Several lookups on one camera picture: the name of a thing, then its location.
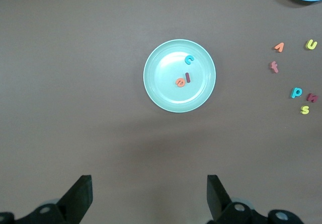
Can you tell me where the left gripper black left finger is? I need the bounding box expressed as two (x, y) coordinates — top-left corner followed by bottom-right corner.
(15, 175), (93, 224)

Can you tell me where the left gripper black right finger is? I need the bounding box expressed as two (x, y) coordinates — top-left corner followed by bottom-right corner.
(207, 175), (267, 224)

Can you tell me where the brown table cover sheet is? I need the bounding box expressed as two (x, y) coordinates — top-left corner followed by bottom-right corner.
(0, 0), (322, 224)

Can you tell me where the pale green plate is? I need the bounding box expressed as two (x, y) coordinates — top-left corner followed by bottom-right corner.
(143, 39), (216, 113)

